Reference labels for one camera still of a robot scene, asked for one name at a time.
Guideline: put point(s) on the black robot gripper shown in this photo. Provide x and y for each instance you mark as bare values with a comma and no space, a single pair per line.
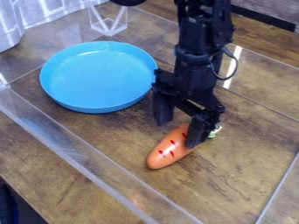
187,89

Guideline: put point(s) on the orange toy carrot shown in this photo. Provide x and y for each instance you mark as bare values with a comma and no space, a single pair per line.
171,149

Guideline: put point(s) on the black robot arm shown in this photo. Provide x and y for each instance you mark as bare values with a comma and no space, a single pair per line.
206,30

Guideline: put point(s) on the blue round plastic tray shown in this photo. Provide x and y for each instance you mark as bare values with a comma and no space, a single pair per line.
99,77

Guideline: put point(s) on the dark baseboard strip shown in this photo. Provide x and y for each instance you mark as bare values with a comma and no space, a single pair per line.
277,22

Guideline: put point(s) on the white checked curtain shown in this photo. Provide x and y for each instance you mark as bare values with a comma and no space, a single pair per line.
23,14

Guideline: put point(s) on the clear acrylic barrier wall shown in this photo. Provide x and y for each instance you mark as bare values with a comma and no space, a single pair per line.
78,165

